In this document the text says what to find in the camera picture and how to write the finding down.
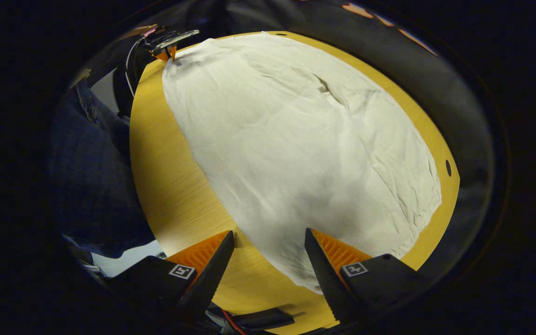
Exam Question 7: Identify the black flat bar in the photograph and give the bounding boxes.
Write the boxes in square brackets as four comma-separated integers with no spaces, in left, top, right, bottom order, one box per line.
[208,307,295,332]

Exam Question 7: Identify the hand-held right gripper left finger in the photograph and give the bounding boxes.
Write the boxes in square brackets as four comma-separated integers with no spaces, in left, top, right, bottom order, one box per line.
[105,230,235,324]

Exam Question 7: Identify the thin white cable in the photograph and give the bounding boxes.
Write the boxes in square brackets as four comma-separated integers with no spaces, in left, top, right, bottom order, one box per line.
[125,38,141,97]

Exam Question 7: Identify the white jeans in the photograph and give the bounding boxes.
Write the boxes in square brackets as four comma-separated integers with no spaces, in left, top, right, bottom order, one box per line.
[162,32,442,295]

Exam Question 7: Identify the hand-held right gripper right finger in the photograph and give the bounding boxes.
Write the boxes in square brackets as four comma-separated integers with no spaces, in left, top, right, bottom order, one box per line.
[304,228,430,325]

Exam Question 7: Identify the person's dark denim legs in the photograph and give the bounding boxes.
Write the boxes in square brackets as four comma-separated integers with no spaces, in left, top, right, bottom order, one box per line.
[48,79,157,259]

